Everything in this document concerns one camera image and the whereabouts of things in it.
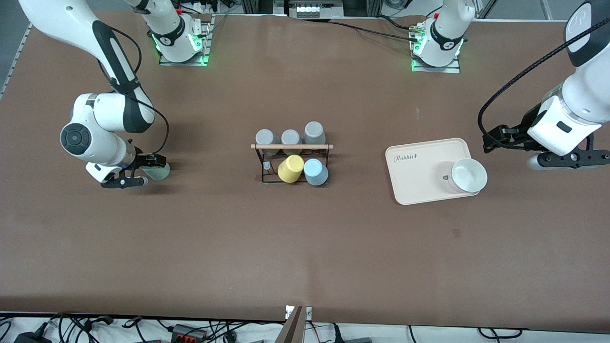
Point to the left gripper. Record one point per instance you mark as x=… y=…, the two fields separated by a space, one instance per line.
x=525 y=125

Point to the grey cup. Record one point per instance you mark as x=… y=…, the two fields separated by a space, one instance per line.
x=290 y=137
x=266 y=137
x=314 y=132

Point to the yellow cup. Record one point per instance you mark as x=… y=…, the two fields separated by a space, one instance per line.
x=290 y=170

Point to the aluminium table edge rail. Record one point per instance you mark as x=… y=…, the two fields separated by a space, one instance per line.
x=16 y=57

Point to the right arm aluminium base plate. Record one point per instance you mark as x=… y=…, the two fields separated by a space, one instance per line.
x=206 y=43

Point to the white bowl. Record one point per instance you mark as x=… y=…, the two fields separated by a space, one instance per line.
x=469 y=175

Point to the pale green cup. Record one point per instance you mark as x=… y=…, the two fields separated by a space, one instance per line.
x=159 y=172

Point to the black plug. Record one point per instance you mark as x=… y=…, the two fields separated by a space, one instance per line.
x=338 y=333

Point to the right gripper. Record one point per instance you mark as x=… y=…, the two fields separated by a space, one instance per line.
x=138 y=157

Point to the black power adapter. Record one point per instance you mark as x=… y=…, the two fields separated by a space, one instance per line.
x=31 y=337

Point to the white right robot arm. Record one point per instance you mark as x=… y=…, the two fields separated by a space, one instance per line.
x=62 y=19

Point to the left arm aluminium base plate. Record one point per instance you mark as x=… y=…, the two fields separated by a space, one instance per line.
x=455 y=69

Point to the light blue cup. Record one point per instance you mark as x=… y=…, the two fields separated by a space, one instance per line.
x=316 y=172

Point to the orange black connector block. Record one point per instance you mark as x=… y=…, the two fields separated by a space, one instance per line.
x=189 y=332

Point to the grey beam with white bracket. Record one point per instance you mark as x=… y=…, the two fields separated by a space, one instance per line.
x=293 y=328

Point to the beige rabbit print tray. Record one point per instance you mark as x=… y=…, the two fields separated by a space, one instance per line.
x=424 y=159

